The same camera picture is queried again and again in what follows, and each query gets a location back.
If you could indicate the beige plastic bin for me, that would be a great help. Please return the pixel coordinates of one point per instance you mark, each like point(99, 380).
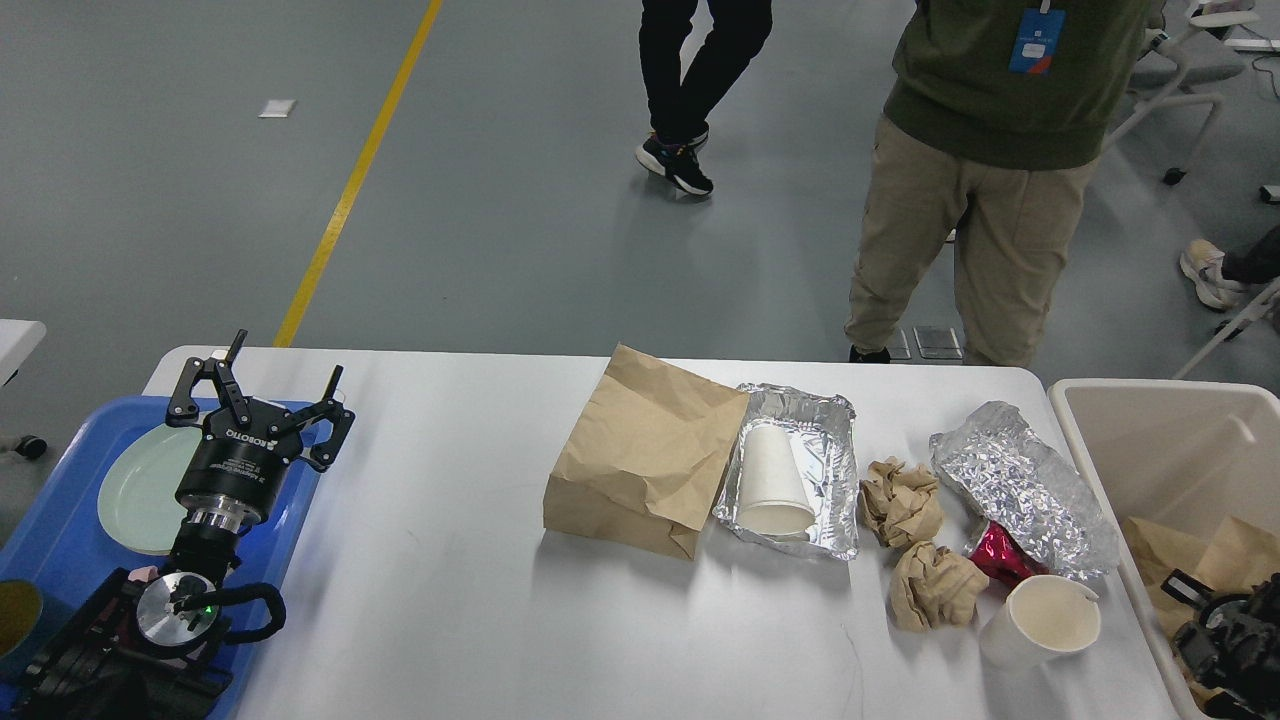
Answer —
point(1182, 454)

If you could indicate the lower crumpled brown paper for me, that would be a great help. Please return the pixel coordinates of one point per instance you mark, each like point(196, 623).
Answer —
point(933, 586)

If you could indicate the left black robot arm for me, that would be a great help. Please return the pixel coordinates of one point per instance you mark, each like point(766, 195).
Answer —
point(180, 647)

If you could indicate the brown bag in bin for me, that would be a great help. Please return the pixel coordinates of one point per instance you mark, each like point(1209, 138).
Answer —
point(1157, 550)

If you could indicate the brown paper bag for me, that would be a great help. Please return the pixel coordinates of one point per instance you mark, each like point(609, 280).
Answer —
point(1239, 556)
point(645, 460)

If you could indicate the crumpled aluminium foil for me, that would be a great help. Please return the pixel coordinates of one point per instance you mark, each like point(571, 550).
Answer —
point(1007, 474)

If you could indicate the light green plate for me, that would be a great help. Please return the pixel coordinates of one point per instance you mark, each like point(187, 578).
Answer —
point(137, 506)

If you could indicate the person in black trousers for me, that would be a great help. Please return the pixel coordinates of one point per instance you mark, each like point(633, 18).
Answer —
point(679, 98)

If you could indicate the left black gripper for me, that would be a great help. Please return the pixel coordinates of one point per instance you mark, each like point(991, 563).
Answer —
point(240, 465)

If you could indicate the seated person at right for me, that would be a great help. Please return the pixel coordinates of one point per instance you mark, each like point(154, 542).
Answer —
point(1221, 278)

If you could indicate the right white office chair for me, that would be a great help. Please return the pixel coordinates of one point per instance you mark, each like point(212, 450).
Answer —
point(1172, 67)

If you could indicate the upright white paper cup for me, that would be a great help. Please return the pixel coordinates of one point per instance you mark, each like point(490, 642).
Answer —
point(1043, 618)

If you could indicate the aluminium foil tray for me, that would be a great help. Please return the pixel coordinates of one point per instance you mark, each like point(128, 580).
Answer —
point(820, 432)

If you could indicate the person in khaki trousers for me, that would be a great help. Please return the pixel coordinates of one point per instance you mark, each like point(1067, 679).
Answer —
point(990, 135)

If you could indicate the blue-grey mug yellow inside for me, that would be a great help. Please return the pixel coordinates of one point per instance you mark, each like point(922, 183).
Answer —
point(30, 618)

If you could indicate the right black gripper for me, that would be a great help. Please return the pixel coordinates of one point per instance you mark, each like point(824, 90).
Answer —
point(1232, 646)

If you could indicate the pink mug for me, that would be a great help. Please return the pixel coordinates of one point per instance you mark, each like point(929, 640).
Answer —
point(144, 575)

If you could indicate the white chair at right edge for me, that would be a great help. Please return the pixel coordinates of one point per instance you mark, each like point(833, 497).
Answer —
point(1262, 305)

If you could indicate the crumpled brown paper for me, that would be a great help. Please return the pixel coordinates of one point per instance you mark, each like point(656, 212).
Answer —
point(900, 504)
point(933, 586)

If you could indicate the red foil wrapper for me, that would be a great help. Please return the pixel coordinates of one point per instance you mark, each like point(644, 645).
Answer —
point(999, 556)

